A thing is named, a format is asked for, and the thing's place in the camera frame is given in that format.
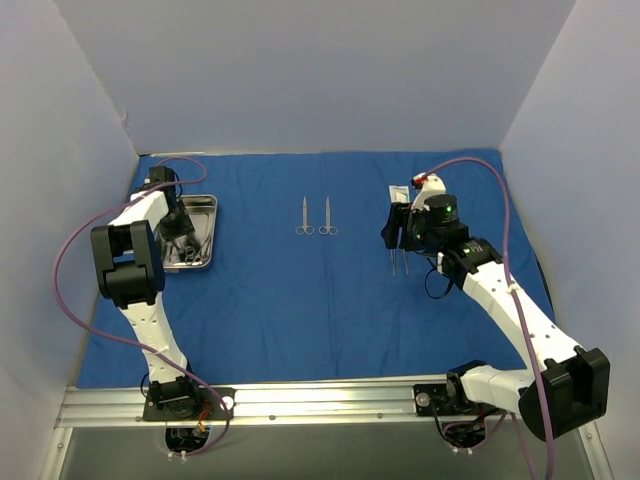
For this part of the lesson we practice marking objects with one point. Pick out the white sterile packet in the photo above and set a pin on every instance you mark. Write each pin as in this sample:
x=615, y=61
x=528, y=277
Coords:
x=399, y=194

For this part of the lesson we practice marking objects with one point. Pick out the long steel forceps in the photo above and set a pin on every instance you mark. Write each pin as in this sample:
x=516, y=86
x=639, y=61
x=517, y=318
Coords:
x=393, y=262
x=405, y=262

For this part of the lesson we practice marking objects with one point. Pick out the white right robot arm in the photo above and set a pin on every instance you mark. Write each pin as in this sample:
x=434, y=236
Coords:
x=562, y=386

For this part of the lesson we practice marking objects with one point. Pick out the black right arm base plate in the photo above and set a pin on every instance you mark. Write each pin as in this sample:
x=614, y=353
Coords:
x=435, y=399

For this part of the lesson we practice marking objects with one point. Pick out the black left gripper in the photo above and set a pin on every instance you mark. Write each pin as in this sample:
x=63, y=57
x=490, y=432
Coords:
x=179, y=235

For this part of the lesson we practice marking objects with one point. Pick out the metal surgical instrument tray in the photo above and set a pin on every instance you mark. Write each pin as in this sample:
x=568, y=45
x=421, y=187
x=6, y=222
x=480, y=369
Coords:
x=201, y=209

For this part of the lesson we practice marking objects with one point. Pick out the steel surgical instruments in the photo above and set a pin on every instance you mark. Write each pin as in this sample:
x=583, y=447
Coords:
x=189, y=248

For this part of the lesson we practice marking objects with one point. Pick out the blue surgical drape cloth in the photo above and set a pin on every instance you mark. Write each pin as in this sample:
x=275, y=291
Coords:
x=276, y=306

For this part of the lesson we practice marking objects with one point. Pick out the steel surgical scissors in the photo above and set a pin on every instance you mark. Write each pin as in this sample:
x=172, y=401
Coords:
x=328, y=228
x=304, y=228

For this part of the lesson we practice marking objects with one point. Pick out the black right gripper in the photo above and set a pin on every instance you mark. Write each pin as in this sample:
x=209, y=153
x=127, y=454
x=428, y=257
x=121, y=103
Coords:
x=393, y=228

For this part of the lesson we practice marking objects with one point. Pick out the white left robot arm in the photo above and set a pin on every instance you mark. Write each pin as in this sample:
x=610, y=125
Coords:
x=129, y=266

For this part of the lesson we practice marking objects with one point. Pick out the aluminium front rail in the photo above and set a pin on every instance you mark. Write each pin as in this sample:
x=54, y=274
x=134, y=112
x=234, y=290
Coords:
x=358, y=401

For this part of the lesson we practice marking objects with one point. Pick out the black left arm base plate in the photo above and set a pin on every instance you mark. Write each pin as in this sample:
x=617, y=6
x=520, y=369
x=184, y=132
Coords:
x=162, y=405

